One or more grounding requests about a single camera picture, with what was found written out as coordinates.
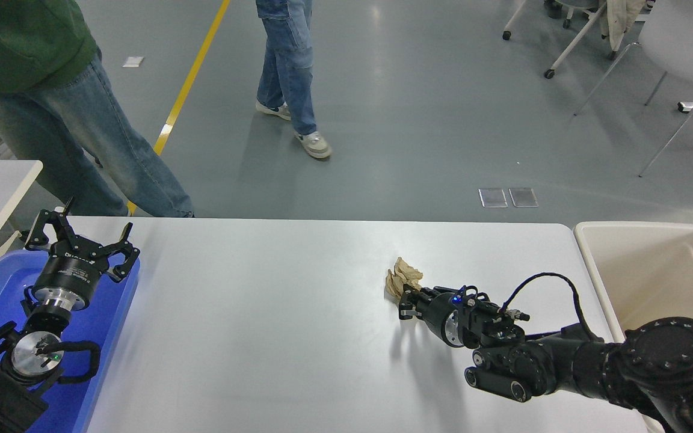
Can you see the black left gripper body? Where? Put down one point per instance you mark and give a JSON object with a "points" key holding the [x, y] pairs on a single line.
{"points": [[73, 273]]}

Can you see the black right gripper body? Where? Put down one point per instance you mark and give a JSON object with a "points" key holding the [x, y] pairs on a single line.
{"points": [[435, 314]]}

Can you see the tan paper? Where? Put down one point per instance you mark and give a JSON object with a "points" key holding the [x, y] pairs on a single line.
{"points": [[406, 270]]}

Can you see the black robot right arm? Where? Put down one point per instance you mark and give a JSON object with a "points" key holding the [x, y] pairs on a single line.
{"points": [[653, 361]]}

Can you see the person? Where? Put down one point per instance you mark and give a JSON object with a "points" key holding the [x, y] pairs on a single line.
{"points": [[100, 138], [289, 60]]}

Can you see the silver floor plate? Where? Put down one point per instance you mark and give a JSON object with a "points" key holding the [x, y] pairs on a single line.
{"points": [[492, 198], [523, 198]]}

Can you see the large pale bin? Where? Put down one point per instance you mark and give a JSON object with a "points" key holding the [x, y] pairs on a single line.
{"points": [[653, 270]]}

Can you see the office chair caster base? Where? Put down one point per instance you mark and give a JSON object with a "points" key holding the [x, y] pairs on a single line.
{"points": [[567, 23]]}

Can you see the pale hanging cloth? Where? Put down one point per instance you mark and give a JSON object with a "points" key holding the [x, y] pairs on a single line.
{"points": [[620, 18]]}

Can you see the white shell chair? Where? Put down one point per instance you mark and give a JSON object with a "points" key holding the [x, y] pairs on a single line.
{"points": [[683, 36]]}

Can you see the white rolling table frame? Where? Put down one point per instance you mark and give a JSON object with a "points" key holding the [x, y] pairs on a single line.
{"points": [[575, 39]]}

